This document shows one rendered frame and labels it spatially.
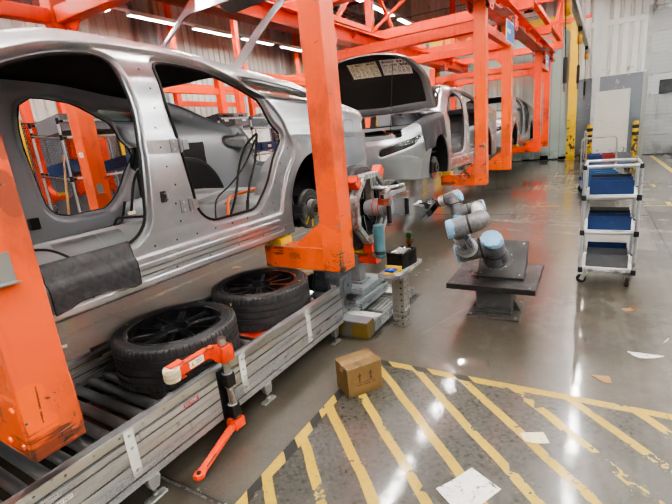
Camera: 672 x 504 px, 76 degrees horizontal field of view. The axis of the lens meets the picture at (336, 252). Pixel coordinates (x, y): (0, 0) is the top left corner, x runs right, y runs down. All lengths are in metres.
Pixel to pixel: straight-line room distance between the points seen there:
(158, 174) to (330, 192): 1.04
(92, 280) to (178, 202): 0.63
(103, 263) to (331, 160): 1.42
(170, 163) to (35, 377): 1.33
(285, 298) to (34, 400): 1.53
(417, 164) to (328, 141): 3.26
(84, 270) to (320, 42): 1.79
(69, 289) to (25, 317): 0.65
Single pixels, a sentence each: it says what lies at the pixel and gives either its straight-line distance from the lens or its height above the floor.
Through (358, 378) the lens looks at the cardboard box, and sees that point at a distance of 2.51.
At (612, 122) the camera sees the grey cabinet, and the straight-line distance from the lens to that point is 14.45.
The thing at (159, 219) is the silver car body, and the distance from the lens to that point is 2.49.
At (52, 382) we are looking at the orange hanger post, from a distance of 1.69.
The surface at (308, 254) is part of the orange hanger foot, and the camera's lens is 3.04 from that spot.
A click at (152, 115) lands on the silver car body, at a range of 2.55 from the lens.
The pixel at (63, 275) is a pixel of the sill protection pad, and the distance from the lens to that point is 2.24.
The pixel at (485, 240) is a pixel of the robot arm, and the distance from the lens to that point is 3.22.
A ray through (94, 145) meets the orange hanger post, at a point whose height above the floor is 1.55.
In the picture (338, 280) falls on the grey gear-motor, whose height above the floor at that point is 0.38.
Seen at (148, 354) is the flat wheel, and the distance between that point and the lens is 2.31.
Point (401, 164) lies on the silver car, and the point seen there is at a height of 0.97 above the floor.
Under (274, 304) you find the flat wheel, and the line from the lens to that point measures 2.74.
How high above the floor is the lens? 1.42
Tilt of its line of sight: 15 degrees down
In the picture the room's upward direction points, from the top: 6 degrees counter-clockwise
